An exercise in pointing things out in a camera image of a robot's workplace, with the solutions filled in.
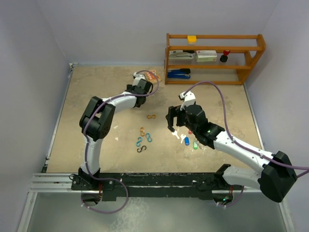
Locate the light-blue S carabiner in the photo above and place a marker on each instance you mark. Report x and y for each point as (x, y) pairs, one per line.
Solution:
(148, 137)

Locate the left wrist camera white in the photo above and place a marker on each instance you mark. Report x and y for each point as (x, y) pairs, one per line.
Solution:
(137, 77)

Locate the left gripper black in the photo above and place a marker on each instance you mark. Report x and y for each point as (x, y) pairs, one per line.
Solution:
(131, 87)

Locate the white stapler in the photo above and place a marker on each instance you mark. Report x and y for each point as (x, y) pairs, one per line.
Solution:
(182, 54)

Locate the yellow box on shelf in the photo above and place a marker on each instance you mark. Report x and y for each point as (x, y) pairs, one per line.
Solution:
(191, 39)

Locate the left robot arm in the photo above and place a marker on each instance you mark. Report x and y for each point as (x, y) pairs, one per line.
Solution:
(97, 119)

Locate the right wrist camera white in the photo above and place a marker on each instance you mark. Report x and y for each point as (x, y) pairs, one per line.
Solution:
(187, 99)

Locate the silver key with green tag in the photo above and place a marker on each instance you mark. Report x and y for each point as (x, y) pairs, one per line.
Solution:
(196, 145)

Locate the wooden shelf rack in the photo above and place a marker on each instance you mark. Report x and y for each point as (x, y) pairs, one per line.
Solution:
(245, 52)

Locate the silver key with dark-blue tag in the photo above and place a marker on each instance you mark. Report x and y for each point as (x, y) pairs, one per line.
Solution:
(184, 140)

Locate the teal S carabiner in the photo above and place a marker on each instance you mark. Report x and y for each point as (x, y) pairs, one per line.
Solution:
(139, 141)

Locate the blue black stapler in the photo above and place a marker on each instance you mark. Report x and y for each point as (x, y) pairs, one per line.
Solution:
(183, 73)

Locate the red black stamp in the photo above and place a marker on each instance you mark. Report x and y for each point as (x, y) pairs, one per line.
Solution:
(224, 56)

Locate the orange S carabiner near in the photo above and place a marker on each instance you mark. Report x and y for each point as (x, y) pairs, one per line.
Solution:
(142, 131)

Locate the white red box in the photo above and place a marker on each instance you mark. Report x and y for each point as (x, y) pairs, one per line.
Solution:
(206, 55)

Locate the silver key with black tag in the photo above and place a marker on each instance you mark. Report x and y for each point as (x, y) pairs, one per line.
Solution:
(175, 133)

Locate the black base frame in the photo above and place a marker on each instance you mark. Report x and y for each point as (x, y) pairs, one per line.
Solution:
(110, 186)

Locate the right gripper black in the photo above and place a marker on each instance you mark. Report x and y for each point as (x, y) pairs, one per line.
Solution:
(173, 112)

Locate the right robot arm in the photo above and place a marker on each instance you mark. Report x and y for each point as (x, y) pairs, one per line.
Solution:
(273, 174)

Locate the orange spiral notebook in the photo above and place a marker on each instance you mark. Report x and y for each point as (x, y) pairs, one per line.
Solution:
(152, 76)

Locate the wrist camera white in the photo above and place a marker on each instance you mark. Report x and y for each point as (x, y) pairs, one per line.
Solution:
(187, 99)
(137, 77)

